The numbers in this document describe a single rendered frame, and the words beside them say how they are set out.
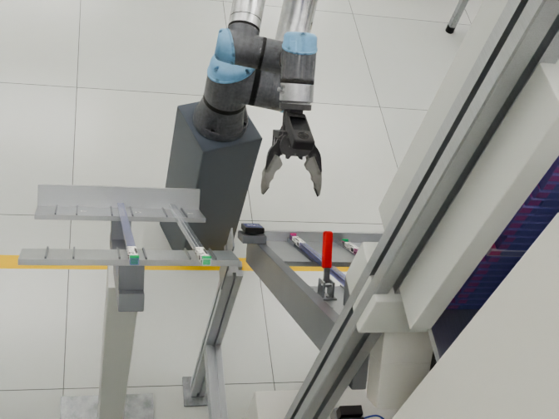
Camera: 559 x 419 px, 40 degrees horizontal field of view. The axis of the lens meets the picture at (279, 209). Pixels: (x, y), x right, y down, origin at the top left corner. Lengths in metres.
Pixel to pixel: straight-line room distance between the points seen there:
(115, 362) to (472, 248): 1.13
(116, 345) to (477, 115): 1.14
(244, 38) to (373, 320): 1.03
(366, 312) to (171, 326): 1.54
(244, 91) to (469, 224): 1.33
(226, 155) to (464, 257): 1.44
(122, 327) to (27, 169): 1.21
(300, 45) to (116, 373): 0.82
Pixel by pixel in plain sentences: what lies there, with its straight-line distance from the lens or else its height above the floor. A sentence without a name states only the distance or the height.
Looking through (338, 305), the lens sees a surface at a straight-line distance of 1.21.
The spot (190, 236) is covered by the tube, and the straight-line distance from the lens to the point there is 1.34.
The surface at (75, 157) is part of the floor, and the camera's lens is 2.72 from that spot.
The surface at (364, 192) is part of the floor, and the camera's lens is 2.82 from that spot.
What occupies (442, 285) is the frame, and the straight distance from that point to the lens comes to 0.74.
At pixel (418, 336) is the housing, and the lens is 0.98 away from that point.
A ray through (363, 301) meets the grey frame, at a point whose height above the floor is 1.35.
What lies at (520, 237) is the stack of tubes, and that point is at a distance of 0.75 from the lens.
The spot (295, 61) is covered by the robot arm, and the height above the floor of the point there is 0.99.
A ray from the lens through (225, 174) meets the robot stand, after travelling 2.15.
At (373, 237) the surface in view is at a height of 0.73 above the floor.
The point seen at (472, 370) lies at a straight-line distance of 0.72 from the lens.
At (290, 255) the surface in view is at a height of 0.81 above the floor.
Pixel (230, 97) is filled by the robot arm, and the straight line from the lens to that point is 1.97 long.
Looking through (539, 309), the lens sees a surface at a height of 1.58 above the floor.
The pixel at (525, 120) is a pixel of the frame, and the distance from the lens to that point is 0.62.
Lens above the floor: 2.04
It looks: 50 degrees down
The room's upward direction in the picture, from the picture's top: 19 degrees clockwise
